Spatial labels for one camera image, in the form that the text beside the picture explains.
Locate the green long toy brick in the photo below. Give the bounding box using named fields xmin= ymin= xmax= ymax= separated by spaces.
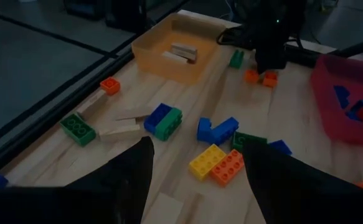
xmin=232 ymin=131 xmax=268 ymax=153
xmin=154 ymin=107 xmax=184 ymax=142

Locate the pink plastic bin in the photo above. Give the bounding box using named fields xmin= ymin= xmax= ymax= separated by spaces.
xmin=310 ymin=54 xmax=363 ymax=151

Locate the black frame rail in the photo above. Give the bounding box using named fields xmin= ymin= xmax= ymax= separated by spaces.
xmin=284 ymin=43 xmax=325 ymax=68

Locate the blue long toy brick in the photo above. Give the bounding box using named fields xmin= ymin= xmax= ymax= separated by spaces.
xmin=143 ymin=103 xmax=173 ymax=135
xmin=209 ymin=116 xmax=240 ymax=146

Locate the yellow long toy brick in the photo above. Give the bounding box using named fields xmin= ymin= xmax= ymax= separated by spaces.
xmin=188 ymin=143 xmax=227 ymax=182

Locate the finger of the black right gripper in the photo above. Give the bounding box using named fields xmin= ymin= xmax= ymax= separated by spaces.
xmin=256 ymin=63 xmax=271 ymax=75
xmin=242 ymin=142 xmax=363 ymax=224

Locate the orange small toy brick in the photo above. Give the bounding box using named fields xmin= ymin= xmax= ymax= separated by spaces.
xmin=243 ymin=68 xmax=260 ymax=85

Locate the peach plastic bin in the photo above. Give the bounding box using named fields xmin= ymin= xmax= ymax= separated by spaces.
xmin=131 ymin=14 xmax=227 ymax=85

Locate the black equipment case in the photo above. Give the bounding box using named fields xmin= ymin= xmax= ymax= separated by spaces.
xmin=105 ymin=0 xmax=149 ymax=32

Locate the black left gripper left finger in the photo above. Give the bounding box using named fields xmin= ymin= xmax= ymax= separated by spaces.
xmin=0 ymin=136 xmax=155 ymax=224

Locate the black frame strut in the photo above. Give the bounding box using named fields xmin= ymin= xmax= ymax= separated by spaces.
xmin=332 ymin=36 xmax=363 ymax=59

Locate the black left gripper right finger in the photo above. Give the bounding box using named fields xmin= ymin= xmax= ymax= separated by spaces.
xmin=270 ymin=61 xmax=288 ymax=72

